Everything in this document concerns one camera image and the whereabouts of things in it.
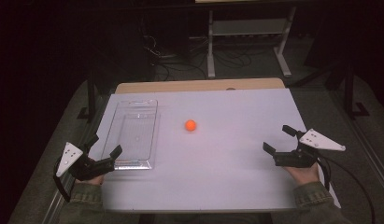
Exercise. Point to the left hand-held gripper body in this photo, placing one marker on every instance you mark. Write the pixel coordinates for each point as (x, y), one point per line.
(69, 154)

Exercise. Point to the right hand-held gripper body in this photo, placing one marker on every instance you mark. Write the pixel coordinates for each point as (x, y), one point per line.
(319, 140)

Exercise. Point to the clear plastic box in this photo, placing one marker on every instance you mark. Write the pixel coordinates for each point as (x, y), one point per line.
(133, 133)

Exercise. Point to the orange ball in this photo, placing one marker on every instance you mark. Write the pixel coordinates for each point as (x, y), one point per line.
(190, 125)

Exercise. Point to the person's left hand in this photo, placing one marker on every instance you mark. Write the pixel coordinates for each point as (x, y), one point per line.
(91, 181)

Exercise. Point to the person's right hand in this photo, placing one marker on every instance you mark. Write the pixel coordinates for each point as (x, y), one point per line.
(305, 174)

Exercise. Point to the black metal stand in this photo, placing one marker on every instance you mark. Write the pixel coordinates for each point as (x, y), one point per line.
(349, 93)
(91, 96)

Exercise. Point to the white table board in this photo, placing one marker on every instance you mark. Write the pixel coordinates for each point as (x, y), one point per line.
(217, 161)

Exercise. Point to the light wooden table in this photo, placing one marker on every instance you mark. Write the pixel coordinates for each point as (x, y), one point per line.
(199, 85)

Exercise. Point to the grey metal rail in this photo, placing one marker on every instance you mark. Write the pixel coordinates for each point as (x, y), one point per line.
(60, 199)
(372, 158)

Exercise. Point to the white metal frame stand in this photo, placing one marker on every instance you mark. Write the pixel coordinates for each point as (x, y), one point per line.
(248, 27)

